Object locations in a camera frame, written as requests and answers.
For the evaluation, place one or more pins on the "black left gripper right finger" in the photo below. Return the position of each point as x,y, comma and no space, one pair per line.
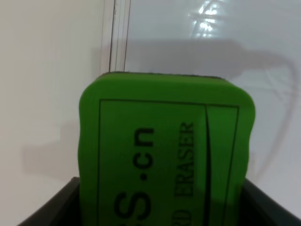
252,207

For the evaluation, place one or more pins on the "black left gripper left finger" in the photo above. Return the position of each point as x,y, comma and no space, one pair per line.
61,210

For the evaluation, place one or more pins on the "green whiteboard eraser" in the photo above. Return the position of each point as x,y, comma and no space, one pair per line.
162,150

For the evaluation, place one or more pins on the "whiteboard with aluminium frame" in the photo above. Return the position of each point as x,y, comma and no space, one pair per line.
255,44

